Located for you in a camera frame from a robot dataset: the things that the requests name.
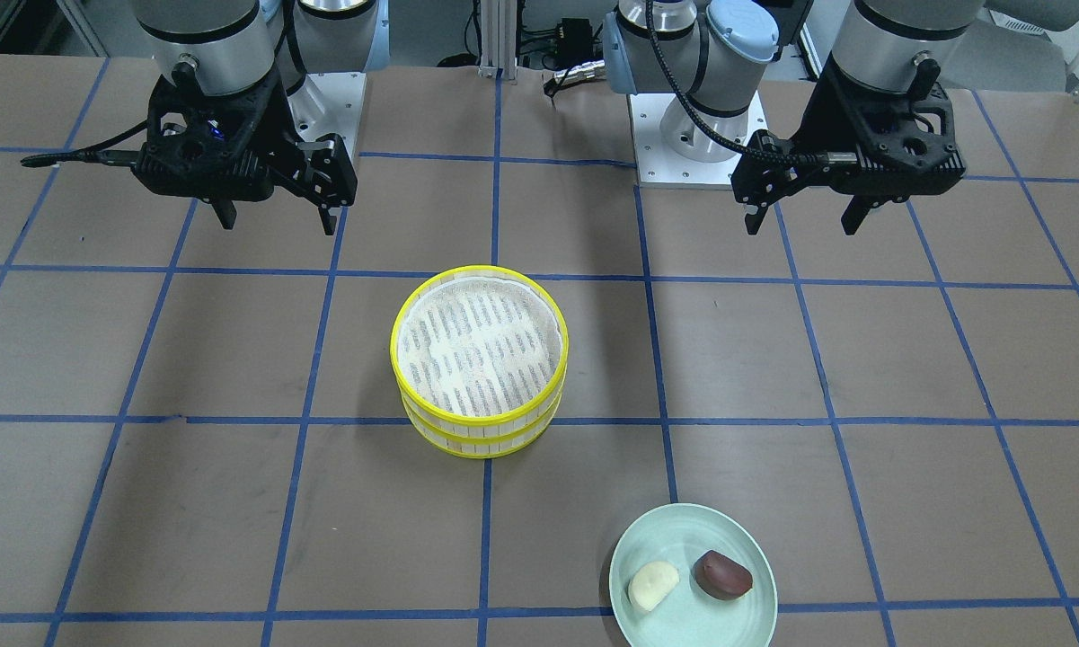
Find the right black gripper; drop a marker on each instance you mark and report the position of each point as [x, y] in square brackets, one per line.
[278, 121]

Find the yellow steamer layer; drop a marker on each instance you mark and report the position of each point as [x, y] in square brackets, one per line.
[479, 351]
[483, 441]

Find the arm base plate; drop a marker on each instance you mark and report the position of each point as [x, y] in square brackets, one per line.
[331, 103]
[671, 152]

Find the aluminium frame post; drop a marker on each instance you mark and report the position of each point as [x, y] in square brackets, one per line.
[498, 39]

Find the white bun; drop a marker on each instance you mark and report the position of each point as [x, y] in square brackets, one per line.
[651, 584]

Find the dark red bun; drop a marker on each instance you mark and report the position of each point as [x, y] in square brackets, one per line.
[719, 577]

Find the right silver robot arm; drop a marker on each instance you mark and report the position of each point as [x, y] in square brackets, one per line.
[237, 42]

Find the light green plate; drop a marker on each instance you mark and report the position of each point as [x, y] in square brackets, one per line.
[680, 533]

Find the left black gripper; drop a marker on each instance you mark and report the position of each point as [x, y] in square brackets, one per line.
[818, 126]

